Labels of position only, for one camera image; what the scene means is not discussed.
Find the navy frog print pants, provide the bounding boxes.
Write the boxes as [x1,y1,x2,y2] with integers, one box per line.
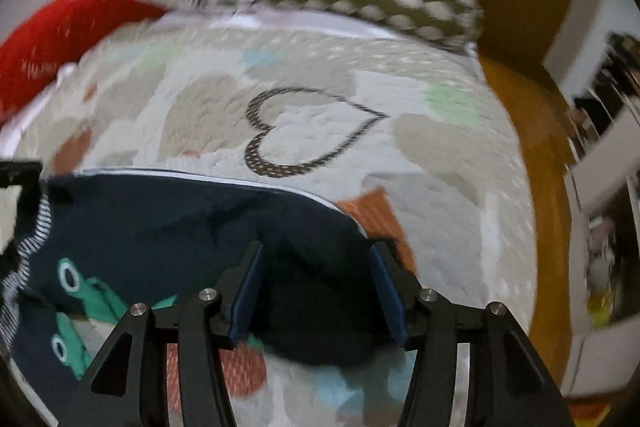
[0,171,401,380]

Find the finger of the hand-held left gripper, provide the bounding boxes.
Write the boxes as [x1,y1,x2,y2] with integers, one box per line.
[0,161,44,188]

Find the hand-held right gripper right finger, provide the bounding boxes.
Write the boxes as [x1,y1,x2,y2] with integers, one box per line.
[368,241,576,427]

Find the heart print bedspread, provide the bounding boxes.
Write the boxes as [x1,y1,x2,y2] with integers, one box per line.
[0,14,538,427]

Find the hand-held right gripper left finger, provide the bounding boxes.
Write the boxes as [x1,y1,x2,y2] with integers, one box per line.
[63,241,264,427]

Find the cluttered white shelf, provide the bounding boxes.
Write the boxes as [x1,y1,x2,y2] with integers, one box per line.
[562,32,640,400]

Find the red plush blanket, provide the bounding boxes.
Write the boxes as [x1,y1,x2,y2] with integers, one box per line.
[0,0,343,128]

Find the wooden bed frame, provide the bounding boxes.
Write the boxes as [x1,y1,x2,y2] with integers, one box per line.
[477,0,596,398]

